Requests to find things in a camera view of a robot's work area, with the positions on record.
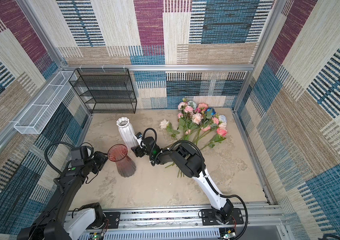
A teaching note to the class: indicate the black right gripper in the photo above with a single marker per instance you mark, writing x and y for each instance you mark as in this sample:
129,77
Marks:
138,151

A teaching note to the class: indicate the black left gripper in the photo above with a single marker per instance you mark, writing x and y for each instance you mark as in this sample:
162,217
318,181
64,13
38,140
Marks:
101,157

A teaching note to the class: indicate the pink ribbed glass vase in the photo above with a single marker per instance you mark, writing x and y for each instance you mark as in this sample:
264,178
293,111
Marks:
119,155

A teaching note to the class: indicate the cream white rose stem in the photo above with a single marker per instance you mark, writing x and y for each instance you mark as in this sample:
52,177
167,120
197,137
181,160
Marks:
174,132

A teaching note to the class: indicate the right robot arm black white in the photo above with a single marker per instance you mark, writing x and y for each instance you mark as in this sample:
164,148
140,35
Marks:
190,161

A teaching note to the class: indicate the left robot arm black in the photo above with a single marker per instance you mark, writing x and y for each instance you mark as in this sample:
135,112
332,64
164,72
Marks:
50,225

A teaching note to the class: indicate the white ribbed ceramic vase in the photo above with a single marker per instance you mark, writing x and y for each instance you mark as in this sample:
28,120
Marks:
127,132

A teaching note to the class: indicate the pile of artificial flowers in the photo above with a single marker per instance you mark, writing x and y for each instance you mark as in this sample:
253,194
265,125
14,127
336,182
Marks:
198,120

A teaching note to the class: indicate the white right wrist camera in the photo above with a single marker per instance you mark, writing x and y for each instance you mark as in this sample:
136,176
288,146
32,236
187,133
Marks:
140,138

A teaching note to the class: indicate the black wire mesh shelf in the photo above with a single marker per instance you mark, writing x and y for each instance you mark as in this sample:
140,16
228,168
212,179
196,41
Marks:
105,90

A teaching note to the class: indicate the white wire mesh basket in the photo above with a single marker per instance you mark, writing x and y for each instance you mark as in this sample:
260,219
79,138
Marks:
37,116

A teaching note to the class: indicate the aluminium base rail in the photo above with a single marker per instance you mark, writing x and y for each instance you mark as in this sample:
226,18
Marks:
253,221

